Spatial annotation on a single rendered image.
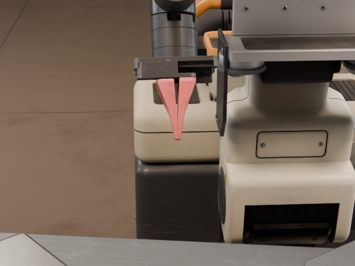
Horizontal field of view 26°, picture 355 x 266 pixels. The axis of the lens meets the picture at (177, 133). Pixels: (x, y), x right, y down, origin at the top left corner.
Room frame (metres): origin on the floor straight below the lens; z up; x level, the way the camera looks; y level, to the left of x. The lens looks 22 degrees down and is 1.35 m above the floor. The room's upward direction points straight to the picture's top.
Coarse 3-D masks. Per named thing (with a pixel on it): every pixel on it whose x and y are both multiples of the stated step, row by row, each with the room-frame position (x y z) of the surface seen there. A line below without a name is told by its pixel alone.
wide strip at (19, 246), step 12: (12, 240) 0.86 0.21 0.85; (24, 240) 0.86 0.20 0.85; (0, 252) 0.83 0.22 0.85; (12, 252) 0.83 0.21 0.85; (24, 252) 0.83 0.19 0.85; (36, 252) 0.83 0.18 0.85; (48, 252) 0.83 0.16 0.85; (0, 264) 0.80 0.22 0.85; (12, 264) 0.80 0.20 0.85; (24, 264) 0.80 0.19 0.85; (36, 264) 0.80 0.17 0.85; (48, 264) 0.80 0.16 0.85; (60, 264) 0.80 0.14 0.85
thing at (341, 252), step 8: (336, 248) 0.84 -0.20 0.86; (344, 248) 0.84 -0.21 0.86; (352, 248) 0.84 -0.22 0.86; (320, 256) 0.82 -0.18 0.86; (328, 256) 0.82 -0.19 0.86; (336, 256) 0.82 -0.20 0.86; (344, 256) 0.82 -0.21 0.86; (352, 256) 0.82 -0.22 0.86; (328, 264) 0.80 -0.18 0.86; (336, 264) 0.80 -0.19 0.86; (344, 264) 0.80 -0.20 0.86; (352, 264) 0.80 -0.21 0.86
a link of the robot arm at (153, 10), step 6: (150, 0) 0.96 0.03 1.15; (156, 6) 0.94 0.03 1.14; (192, 6) 0.94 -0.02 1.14; (156, 12) 0.93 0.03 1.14; (162, 12) 0.93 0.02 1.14; (168, 12) 0.93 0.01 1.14; (180, 12) 0.93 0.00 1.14; (186, 12) 0.93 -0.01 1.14; (192, 12) 0.94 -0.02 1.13; (174, 18) 0.93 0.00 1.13
